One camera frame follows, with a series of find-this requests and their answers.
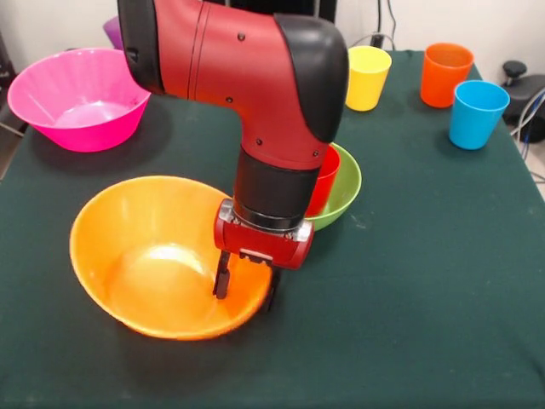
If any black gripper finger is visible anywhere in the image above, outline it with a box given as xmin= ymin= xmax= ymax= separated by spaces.
xmin=211 ymin=250 xmax=233 ymax=301
xmin=266 ymin=268 xmax=283 ymax=313

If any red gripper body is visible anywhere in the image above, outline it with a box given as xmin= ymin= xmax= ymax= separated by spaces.
xmin=213 ymin=199 xmax=316 ymax=272

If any red plastic cup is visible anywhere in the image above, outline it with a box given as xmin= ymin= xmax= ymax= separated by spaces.
xmin=305 ymin=144 xmax=342 ymax=218

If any yellow plastic bowl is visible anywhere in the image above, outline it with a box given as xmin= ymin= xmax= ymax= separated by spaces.
xmin=69 ymin=175 xmax=274 ymax=341

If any green plastic bowl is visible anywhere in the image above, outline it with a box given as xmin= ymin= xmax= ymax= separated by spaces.
xmin=304 ymin=142 xmax=363 ymax=233

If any pink plastic bowl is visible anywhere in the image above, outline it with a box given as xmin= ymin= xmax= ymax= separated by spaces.
xmin=7 ymin=48 xmax=152 ymax=153

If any blue plastic cup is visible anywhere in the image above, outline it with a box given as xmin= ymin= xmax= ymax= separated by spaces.
xmin=448 ymin=79 xmax=511 ymax=151

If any purple plastic cup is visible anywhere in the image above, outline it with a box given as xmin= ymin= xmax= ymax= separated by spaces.
xmin=102 ymin=16 xmax=124 ymax=50

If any dark green tablecloth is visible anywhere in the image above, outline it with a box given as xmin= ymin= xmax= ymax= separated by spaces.
xmin=0 ymin=48 xmax=545 ymax=409

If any yellow plastic cup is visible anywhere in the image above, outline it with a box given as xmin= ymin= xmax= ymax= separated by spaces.
xmin=345 ymin=45 xmax=393 ymax=112

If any orange plastic cup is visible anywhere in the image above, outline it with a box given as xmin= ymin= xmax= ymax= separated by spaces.
xmin=420 ymin=42 xmax=475 ymax=108

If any black wall cable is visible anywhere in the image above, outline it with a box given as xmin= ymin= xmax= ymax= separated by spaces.
xmin=348 ymin=0 xmax=398 ymax=50

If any grey cable bundle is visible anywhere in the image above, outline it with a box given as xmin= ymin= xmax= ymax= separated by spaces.
xmin=510 ymin=89 xmax=545 ymax=163

